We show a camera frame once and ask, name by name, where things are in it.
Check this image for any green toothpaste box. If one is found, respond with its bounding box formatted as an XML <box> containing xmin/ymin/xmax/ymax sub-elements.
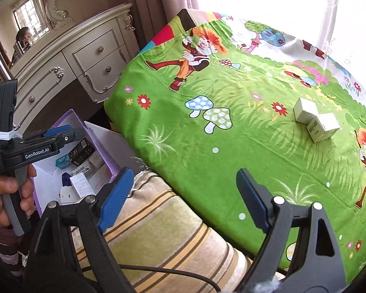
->
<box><xmin>55</xmin><ymin>154</ymin><xmax>70</xmax><ymax>170</ymax></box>

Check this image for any green cartoon printed blanket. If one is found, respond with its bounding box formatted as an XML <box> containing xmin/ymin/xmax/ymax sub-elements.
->
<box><xmin>103</xmin><ymin>9</ymin><xmax>366</xmax><ymax>284</ymax></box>

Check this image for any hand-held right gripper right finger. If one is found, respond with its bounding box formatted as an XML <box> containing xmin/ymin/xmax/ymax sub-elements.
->
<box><xmin>236</xmin><ymin>168</ymin><xmax>347</xmax><ymax>293</ymax></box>

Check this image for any pink brown curtain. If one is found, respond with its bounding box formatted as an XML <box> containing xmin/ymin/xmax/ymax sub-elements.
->
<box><xmin>122</xmin><ymin>0</ymin><xmax>199</xmax><ymax>55</ymax></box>

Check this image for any striped plush cushion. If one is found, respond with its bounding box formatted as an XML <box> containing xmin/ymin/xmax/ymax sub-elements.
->
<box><xmin>70</xmin><ymin>171</ymin><xmax>284</xmax><ymax>293</ymax></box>

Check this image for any white lace curtain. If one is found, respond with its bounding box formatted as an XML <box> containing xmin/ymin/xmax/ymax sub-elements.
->
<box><xmin>195</xmin><ymin>0</ymin><xmax>366</xmax><ymax>68</ymax></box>

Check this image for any black cable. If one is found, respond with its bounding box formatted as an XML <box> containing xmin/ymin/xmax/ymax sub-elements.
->
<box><xmin>79</xmin><ymin>264</ymin><xmax>223</xmax><ymax>293</ymax></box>

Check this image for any person's left forearm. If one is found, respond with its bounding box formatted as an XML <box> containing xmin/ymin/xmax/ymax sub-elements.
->
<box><xmin>0</xmin><ymin>227</ymin><xmax>31</xmax><ymax>284</ymax></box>

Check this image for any purple cardboard box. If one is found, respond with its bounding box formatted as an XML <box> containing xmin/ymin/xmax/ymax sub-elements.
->
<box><xmin>33</xmin><ymin>110</ymin><xmax>124</xmax><ymax>217</ymax></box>

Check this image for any white box with barcode label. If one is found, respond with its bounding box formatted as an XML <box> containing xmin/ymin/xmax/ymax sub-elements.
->
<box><xmin>307</xmin><ymin>113</ymin><xmax>341</xmax><ymax>143</ymax></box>

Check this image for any black carton with product picture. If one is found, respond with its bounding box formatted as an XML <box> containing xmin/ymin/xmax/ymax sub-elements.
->
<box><xmin>68</xmin><ymin>138</ymin><xmax>95</xmax><ymax>165</ymax></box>

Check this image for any small cream cube box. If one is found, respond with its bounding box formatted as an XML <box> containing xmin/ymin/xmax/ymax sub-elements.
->
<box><xmin>294</xmin><ymin>97</ymin><xmax>318</xmax><ymax>124</ymax></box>

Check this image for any cream carved dresser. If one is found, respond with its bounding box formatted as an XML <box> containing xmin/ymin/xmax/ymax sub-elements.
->
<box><xmin>0</xmin><ymin>3</ymin><xmax>141</xmax><ymax>147</ymax></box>

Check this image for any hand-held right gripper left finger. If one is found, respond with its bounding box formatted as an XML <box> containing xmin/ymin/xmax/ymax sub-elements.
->
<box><xmin>24</xmin><ymin>167</ymin><xmax>135</xmax><ymax>293</ymax></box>

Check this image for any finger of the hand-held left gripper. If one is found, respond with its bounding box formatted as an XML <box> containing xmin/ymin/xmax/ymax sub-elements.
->
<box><xmin>43</xmin><ymin>124</ymin><xmax>74</xmax><ymax>138</ymax></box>
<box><xmin>43</xmin><ymin>127</ymin><xmax>84</xmax><ymax>154</ymax></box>

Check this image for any cream framed mirror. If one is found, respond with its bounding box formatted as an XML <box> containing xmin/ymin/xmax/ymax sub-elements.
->
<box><xmin>0</xmin><ymin>0</ymin><xmax>69</xmax><ymax>78</ymax></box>

